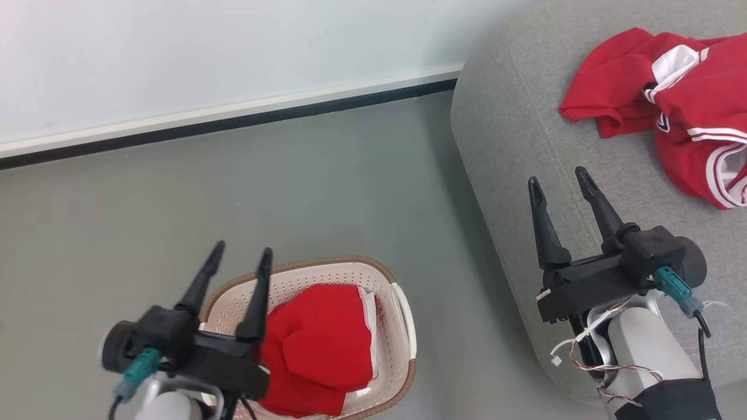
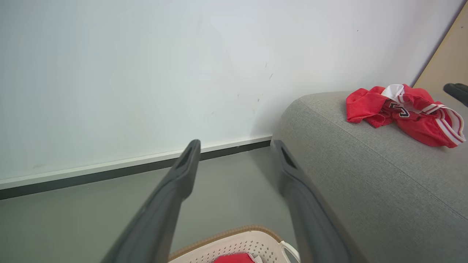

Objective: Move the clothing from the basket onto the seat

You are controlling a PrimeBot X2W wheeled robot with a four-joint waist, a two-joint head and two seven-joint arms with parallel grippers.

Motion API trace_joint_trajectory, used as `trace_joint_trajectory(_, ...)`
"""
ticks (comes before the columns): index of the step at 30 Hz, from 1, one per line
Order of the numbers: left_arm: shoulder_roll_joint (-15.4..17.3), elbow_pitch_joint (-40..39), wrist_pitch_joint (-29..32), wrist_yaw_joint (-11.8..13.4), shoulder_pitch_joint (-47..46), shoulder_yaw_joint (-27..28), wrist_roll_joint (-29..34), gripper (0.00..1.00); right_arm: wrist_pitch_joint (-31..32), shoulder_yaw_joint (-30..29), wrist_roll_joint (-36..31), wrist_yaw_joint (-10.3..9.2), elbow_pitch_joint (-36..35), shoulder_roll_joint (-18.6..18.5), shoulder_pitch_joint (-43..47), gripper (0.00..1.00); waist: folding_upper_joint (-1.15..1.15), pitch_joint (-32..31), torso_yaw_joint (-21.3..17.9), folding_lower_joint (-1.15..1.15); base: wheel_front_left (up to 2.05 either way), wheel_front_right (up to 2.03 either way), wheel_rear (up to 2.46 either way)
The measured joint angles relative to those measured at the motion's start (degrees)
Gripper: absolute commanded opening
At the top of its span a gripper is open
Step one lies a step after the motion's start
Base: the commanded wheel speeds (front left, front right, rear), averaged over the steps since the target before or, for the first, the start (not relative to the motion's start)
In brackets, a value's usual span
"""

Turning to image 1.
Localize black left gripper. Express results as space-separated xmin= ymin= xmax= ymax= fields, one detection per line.
xmin=174 ymin=240 xmax=274 ymax=401

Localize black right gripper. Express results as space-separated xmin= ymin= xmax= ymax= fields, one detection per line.
xmin=528 ymin=166 xmax=644 ymax=324

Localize plain red garment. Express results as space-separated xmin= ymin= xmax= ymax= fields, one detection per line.
xmin=251 ymin=283 xmax=381 ymax=419

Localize red white basketball jersey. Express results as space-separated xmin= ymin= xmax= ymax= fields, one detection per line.
xmin=558 ymin=27 xmax=747 ymax=210

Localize cream perforated laundry basket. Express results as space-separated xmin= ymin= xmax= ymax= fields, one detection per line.
xmin=198 ymin=255 xmax=418 ymax=420

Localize grey fabric sofa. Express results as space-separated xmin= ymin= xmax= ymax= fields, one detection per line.
xmin=450 ymin=0 xmax=747 ymax=404

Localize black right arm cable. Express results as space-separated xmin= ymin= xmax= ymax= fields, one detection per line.
xmin=654 ymin=266 xmax=722 ymax=387

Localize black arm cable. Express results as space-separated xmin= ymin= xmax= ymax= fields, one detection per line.
xmin=654 ymin=266 xmax=722 ymax=387
xmin=107 ymin=348 xmax=162 ymax=420

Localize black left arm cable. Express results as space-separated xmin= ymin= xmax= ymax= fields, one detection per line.
xmin=107 ymin=348 xmax=162 ymax=420

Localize thin red white wires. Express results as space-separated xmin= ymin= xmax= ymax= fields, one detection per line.
xmin=550 ymin=296 xmax=667 ymax=407

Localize black white wall baseboard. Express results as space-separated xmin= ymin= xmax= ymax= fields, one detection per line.
xmin=0 ymin=65 xmax=463 ymax=171

